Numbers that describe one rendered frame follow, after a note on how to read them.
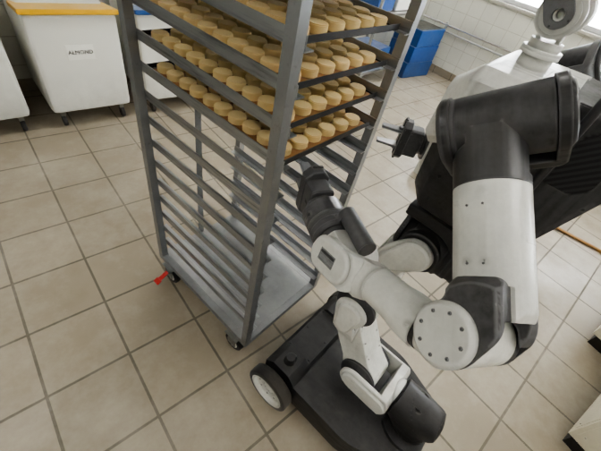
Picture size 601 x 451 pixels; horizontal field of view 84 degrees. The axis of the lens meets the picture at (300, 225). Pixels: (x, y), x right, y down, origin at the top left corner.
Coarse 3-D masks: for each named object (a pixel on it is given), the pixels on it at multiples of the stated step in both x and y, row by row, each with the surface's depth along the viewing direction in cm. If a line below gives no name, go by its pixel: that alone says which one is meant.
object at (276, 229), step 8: (232, 192) 179; (240, 200) 175; (248, 208) 172; (256, 216) 170; (280, 232) 165; (288, 240) 162; (296, 248) 160; (304, 248) 157; (304, 256) 157; (312, 264) 155
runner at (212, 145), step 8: (152, 96) 105; (160, 104) 104; (168, 112) 103; (176, 120) 102; (184, 120) 98; (184, 128) 101; (192, 128) 97; (200, 136) 96; (208, 144) 95; (216, 144) 93; (216, 152) 95; (224, 152) 92; (232, 160) 91; (240, 168) 90; (248, 168) 88; (248, 176) 89; (256, 176) 87; (280, 192) 88
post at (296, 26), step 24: (288, 0) 55; (312, 0) 55; (288, 24) 57; (288, 48) 59; (288, 72) 61; (288, 96) 64; (288, 120) 69; (264, 192) 83; (264, 216) 87; (264, 240) 94; (264, 264) 104
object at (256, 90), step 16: (160, 32) 96; (176, 32) 99; (176, 48) 91; (192, 48) 98; (208, 64) 87; (224, 64) 91; (224, 80) 85; (240, 80) 84; (256, 80) 86; (336, 80) 97; (256, 96) 81; (272, 96) 81; (304, 96) 86; (320, 96) 87; (336, 96) 88; (352, 96) 92; (272, 112) 80; (304, 112) 80
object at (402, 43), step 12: (420, 0) 81; (408, 12) 84; (420, 12) 84; (408, 36) 87; (396, 48) 90; (408, 48) 91; (396, 72) 94; (384, 84) 97; (372, 108) 103; (384, 108) 102; (372, 132) 107; (360, 156) 113; (360, 168) 118; (348, 180) 122; (312, 288) 168
